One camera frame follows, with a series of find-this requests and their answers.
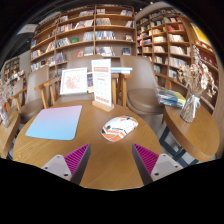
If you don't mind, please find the white and orange computer mouse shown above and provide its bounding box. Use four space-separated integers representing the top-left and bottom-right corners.
100 115 139 143

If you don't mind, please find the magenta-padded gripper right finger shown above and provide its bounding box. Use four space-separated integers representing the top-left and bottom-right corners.
131 143 184 186

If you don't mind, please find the curved wooden bookshelf with books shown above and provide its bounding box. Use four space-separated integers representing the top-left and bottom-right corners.
134 6 221 111

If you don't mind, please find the stack of blue-white books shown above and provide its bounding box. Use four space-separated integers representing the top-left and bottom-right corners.
110 66 134 75

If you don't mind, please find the round wooden side table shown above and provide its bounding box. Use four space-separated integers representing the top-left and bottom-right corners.
159 104 221 163
0 109 22 159

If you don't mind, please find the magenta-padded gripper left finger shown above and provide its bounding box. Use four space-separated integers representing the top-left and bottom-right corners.
41 143 92 186

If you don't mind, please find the pink-blue gradient mouse pad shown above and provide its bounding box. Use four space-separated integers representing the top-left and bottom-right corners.
25 105 83 141

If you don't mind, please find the distant wooden bookshelf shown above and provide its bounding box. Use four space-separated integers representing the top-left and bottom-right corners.
2 56 21 83

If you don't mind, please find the white framed red floral picture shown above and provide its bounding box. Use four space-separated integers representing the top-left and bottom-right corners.
59 67 89 96

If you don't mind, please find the dark blue book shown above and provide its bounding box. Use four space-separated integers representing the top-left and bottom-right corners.
87 71 95 94

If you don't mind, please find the stack of colourful books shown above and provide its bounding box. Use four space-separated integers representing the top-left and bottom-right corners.
156 87 187 109

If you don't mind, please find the glass vase with dried flowers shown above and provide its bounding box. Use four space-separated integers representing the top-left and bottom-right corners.
0 78 14 128
177 44 218 124

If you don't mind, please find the white sign on wooden base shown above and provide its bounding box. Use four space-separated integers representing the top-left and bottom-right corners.
91 58 115 113

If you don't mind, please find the white hanging ceiling sign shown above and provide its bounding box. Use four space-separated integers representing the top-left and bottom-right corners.
16 23 38 36

